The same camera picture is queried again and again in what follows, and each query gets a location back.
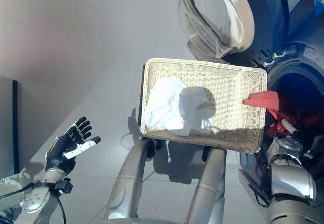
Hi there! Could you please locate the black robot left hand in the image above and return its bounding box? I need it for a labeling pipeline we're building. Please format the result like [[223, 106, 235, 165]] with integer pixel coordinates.
[[45, 116, 102, 175]]

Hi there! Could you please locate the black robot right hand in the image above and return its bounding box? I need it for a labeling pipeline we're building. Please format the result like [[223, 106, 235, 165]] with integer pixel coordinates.
[[281, 118, 300, 136]]

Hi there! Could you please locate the orange-red garment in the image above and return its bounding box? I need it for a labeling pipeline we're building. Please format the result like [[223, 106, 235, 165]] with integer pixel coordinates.
[[242, 90, 322, 136]]

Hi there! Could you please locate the white garment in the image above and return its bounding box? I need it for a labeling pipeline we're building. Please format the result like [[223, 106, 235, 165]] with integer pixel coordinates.
[[143, 76, 213, 137]]

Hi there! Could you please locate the grey front-load washing machine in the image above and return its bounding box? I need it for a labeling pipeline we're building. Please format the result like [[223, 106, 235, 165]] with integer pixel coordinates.
[[237, 0, 324, 209]]

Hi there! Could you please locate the round glass washing machine door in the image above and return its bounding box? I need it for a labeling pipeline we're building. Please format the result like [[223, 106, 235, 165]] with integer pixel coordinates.
[[174, 0, 291, 63]]

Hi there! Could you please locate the blue energy label sticker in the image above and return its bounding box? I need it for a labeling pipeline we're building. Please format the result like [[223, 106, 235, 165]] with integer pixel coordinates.
[[240, 154, 251, 168]]

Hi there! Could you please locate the grey panel with dark edge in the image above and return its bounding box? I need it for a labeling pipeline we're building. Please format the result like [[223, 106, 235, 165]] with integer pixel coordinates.
[[0, 76, 20, 175]]

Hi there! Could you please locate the silver white cylindrical device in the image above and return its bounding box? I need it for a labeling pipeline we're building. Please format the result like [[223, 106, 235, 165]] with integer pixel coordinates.
[[0, 178, 25, 224]]

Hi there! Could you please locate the cream wicker laundry basket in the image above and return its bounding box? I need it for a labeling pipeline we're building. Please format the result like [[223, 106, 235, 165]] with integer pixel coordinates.
[[140, 57, 268, 154]]

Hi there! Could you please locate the silver robot left leg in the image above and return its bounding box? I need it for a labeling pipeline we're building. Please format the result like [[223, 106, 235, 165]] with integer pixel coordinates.
[[105, 140, 152, 221]]

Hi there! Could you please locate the silver robot leg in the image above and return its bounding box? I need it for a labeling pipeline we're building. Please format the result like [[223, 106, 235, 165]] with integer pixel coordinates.
[[105, 140, 152, 221], [186, 148, 227, 224]]

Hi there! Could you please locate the silver robot right leg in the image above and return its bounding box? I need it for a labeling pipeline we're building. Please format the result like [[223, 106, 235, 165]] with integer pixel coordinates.
[[186, 148, 227, 224]]

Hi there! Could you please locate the grey robot torso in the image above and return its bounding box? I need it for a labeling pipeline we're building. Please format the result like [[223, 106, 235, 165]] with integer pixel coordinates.
[[106, 217, 188, 224]]

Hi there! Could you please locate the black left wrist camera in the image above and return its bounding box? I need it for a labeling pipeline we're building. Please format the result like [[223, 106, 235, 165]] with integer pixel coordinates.
[[56, 177, 74, 194]]

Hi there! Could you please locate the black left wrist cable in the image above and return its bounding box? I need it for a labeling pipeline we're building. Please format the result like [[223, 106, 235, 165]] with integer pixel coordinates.
[[0, 182, 67, 224]]

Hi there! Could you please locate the thin white floor cable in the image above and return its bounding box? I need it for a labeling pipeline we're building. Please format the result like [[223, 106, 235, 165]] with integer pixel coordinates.
[[120, 132, 139, 149]]

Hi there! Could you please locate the white hanging strap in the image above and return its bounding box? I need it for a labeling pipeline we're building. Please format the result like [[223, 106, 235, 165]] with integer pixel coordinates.
[[166, 141, 173, 163]]

